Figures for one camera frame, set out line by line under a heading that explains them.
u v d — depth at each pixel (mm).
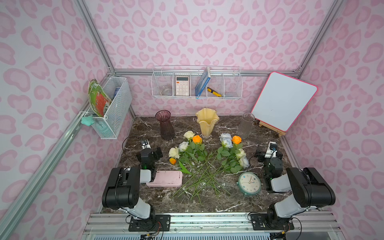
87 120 618
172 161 927
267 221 716
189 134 1038
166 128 975
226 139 954
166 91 955
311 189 441
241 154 927
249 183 836
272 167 689
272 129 1074
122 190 456
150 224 673
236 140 1007
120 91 884
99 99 750
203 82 881
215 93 979
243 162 893
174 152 952
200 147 994
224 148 935
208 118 969
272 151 744
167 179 875
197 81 979
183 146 967
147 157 712
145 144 805
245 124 935
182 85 951
